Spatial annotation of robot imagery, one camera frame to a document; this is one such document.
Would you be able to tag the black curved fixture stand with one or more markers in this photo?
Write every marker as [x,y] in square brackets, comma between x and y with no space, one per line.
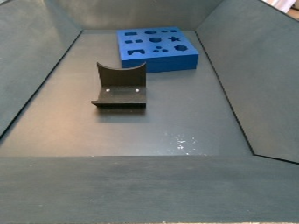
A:
[122,87]

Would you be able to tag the blue foam shape-sorter block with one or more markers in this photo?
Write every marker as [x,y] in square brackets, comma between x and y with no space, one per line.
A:
[161,47]

